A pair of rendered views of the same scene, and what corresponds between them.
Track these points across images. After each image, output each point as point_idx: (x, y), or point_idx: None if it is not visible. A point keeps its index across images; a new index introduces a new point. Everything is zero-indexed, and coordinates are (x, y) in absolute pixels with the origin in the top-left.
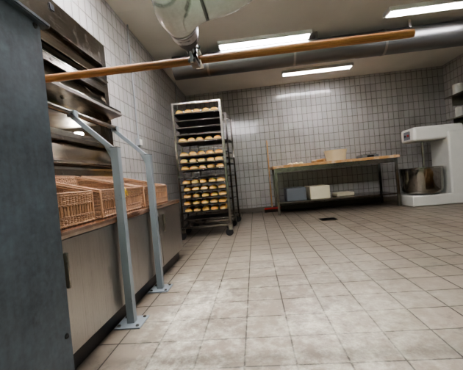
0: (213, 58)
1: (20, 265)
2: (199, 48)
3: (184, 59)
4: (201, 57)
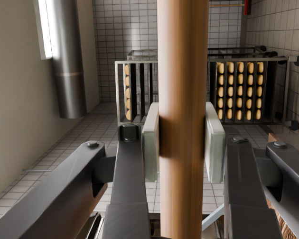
0: (195, 38)
1: None
2: (140, 133)
3: (175, 214)
4: (181, 115)
